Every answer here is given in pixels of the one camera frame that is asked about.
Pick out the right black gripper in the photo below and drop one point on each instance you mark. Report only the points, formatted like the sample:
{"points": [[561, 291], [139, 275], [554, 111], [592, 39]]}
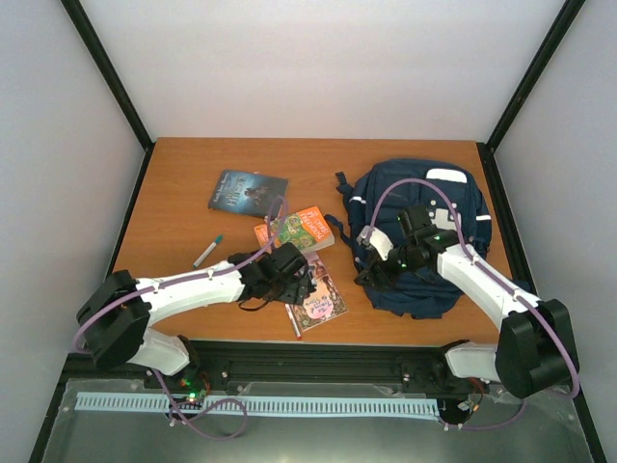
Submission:
{"points": [[373, 270]]}

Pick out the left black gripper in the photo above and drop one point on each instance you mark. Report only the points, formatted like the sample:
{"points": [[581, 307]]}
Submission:
{"points": [[296, 290]]}

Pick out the pink illustrated paperback book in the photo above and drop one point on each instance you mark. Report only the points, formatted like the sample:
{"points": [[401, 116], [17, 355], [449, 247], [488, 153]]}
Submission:
{"points": [[324, 304]]}

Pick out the navy blue student backpack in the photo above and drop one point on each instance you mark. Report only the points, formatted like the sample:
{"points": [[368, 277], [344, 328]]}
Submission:
{"points": [[453, 202]]}

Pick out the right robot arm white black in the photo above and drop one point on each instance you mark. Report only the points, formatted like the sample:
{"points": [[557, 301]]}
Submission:
{"points": [[491, 299]]}

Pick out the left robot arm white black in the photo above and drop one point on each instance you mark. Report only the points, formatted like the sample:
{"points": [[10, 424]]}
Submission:
{"points": [[116, 325]]}

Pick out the red marker pen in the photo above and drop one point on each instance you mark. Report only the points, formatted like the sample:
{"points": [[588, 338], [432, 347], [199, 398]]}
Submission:
{"points": [[294, 322]]}

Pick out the orange green thick paperback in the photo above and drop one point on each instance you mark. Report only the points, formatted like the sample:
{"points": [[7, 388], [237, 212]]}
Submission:
{"points": [[307, 230]]}

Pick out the teal capped white marker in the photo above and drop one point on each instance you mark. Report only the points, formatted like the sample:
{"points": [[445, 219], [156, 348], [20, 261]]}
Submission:
{"points": [[207, 251]]}

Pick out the dark blue fantasy book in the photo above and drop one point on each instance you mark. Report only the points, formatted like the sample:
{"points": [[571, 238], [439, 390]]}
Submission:
{"points": [[247, 193]]}

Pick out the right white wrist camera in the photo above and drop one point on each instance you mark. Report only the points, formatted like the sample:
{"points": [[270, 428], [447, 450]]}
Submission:
{"points": [[376, 240]]}

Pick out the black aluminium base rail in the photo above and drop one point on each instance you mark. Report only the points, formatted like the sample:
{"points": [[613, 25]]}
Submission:
{"points": [[225, 366]]}

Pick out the light blue slotted cable duct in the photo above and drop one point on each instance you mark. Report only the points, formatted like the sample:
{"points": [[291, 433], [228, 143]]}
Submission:
{"points": [[273, 406]]}

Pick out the right black frame post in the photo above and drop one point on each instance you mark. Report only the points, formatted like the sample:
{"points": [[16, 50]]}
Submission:
{"points": [[545, 51]]}

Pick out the black frame post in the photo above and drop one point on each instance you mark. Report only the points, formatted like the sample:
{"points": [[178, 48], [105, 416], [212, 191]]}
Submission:
{"points": [[545, 51], [89, 36]]}

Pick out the left black frame post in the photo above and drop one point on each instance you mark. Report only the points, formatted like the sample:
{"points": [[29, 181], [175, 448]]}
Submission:
{"points": [[89, 36]]}

